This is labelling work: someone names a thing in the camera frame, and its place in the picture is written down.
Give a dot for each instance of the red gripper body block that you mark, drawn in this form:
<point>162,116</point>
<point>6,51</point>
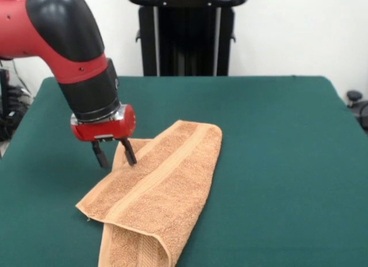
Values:
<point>106,130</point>

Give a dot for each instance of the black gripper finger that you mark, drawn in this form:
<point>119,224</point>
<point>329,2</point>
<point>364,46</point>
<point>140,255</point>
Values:
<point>100,154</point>
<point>128,152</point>

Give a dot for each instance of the orange terry towel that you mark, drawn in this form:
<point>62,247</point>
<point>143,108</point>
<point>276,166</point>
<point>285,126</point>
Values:
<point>172,177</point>

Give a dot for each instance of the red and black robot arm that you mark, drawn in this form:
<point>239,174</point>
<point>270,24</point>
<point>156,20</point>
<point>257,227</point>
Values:
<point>72,48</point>

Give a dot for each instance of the black equipment pile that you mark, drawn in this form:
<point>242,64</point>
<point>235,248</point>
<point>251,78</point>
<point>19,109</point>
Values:
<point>11,126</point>

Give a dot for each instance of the dark green table cloth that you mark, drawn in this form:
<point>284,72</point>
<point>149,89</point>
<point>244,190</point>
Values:
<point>287,177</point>

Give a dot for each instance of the grey office chair base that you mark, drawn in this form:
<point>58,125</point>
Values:
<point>355,95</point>

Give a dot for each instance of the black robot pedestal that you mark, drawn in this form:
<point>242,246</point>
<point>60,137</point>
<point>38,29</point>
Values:
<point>187,48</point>

